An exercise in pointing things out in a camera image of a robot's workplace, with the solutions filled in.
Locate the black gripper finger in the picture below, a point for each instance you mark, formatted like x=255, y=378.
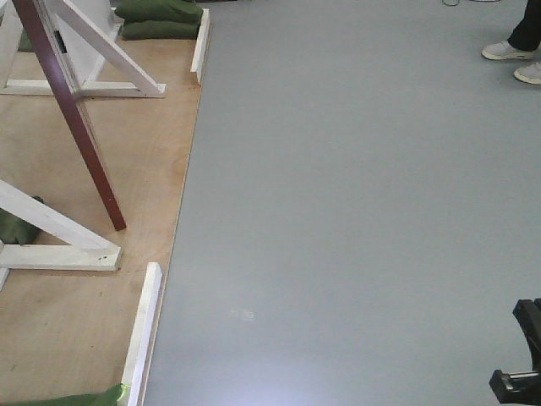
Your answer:
x=527, y=314
x=517, y=388

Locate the brown wooden door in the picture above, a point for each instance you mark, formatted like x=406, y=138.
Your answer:
x=33, y=18

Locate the white sneaker right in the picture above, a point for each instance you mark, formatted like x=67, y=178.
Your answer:
x=530, y=74

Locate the white sneaker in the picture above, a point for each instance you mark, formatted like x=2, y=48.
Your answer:
x=505, y=51
x=530, y=74

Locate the white sneaker left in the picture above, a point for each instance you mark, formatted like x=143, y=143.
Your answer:
x=505, y=51

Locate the black trouser leg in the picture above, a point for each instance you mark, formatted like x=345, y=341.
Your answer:
x=526, y=35

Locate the white edge batten near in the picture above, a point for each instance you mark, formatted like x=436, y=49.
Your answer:
x=133, y=371

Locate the white edge batten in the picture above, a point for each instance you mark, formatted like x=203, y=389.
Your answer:
x=198, y=60
x=133, y=371

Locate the green sandbag bottom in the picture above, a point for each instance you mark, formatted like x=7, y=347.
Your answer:
x=110, y=397

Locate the green sandbag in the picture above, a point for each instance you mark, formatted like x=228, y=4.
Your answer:
x=149, y=29
x=159, y=10
x=110, y=397
x=15, y=230

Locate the white edge batten far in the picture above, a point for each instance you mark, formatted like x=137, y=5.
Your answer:
x=198, y=60

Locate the white wooden brace near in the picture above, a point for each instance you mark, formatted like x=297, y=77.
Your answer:
x=73, y=247

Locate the white wooden brace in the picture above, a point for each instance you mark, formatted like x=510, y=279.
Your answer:
x=73, y=247
x=120, y=76

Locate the white wooden brace far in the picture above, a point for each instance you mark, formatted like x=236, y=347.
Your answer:
x=120, y=76

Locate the upper green sandbag far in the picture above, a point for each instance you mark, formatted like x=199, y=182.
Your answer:
x=159, y=10

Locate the plywood base board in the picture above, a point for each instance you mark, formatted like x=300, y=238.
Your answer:
x=65, y=333

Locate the lower green sandbag far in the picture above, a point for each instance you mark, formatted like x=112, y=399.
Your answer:
x=149, y=29

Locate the green sandbag near left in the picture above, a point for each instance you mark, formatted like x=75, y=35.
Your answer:
x=15, y=230

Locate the white door frame panel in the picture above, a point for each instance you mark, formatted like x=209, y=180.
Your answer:
x=84, y=26

